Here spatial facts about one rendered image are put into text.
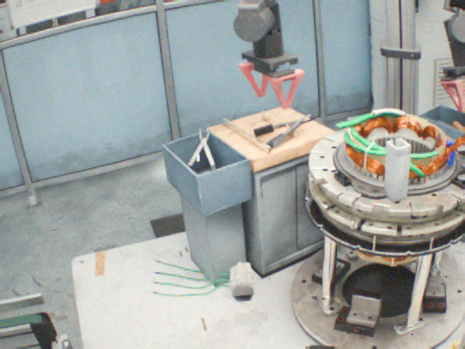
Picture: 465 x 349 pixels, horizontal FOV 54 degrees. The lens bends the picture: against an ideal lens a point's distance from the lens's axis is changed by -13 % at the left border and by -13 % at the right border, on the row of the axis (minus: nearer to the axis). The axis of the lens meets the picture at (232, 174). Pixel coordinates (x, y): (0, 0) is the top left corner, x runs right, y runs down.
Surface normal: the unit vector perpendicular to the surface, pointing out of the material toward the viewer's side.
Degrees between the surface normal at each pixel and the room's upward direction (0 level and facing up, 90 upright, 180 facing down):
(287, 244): 90
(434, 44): 90
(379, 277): 0
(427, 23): 90
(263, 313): 0
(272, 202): 90
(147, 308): 0
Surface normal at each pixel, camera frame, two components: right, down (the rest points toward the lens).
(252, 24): -0.32, 0.50
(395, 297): -0.09, -0.87
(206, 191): 0.48, 0.39
